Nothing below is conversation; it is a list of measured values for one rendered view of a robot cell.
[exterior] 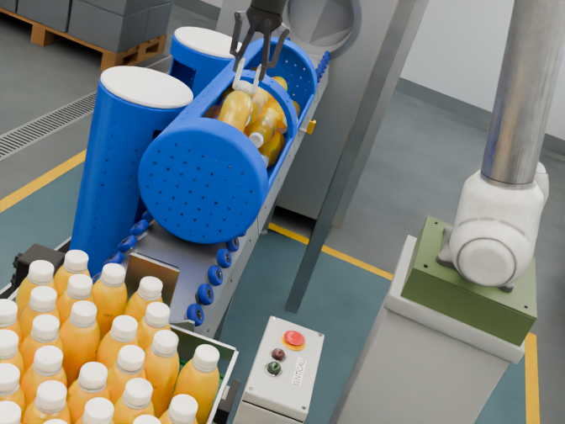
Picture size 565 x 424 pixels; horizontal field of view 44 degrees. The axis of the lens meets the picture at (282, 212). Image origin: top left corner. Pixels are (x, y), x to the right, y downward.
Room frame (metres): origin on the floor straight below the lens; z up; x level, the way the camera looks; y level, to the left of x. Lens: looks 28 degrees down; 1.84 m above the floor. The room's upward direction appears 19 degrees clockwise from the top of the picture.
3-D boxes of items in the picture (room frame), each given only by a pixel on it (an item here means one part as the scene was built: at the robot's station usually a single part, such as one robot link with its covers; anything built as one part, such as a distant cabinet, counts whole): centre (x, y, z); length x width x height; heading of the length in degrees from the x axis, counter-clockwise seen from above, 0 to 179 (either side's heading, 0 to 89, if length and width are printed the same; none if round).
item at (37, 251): (1.08, 0.40, 0.95); 0.10 x 0.07 x 0.10; 88
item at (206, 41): (2.61, 0.46, 1.03); 0.28 x 0.28 x 0.01
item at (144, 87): (1.98, 0.50, 1.03); 0.28 x 0.28 x 0.01
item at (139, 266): (1.12, 0.20, 0.99); 0.10 x 0.02 x 0.12; 88
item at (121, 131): (1.98, 0.50, 0.59); 0.28 x 0.28 x 0.88
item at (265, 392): (0.90, -0.09, 1.05); 0.20 x 0.10 x 0.10; 178
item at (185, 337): (1.04, 0.20, 0.96); 0.40 x 0.01 x 0.03; 88
